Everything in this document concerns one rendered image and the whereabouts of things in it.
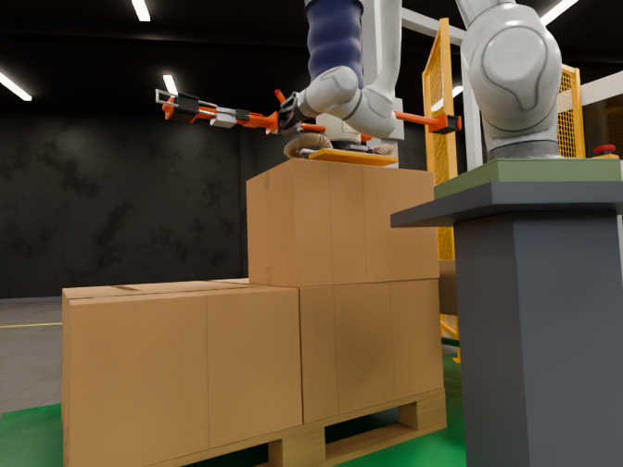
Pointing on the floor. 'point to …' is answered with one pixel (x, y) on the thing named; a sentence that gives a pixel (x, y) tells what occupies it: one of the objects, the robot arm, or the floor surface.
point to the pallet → (310, 456)
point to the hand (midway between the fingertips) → (278, 123)
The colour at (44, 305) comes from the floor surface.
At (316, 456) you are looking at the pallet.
